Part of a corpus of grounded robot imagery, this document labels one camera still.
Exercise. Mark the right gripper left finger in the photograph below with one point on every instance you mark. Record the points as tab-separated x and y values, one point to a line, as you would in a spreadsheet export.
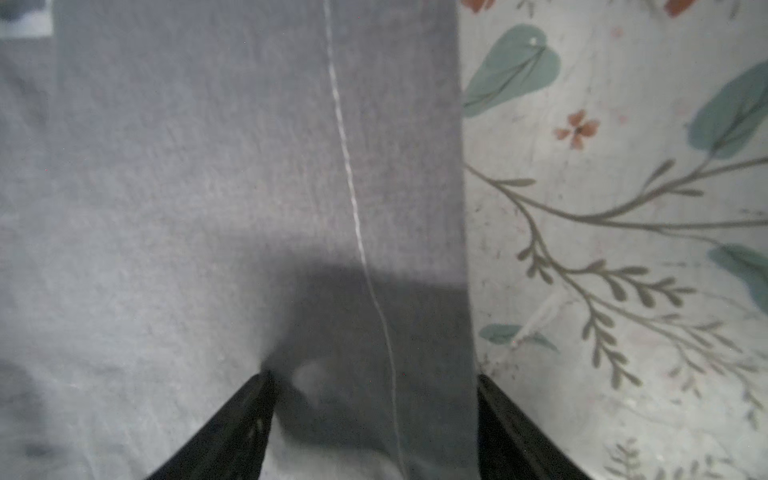
232	444

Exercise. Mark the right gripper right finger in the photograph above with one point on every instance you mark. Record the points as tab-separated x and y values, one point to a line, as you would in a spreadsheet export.
511	446

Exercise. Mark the plain grey pillowcase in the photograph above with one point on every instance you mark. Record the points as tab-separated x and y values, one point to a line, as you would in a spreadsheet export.
194	192

